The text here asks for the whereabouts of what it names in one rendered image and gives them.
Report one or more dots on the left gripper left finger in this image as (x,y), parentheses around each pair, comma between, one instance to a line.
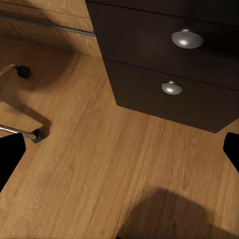
(12,148)

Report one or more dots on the cabinet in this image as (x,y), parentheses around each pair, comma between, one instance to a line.
(174,59)
(63,24)

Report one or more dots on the swivel chair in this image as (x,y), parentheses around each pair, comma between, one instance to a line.
(23,71)

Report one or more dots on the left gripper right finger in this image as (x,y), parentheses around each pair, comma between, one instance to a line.
(231,148)

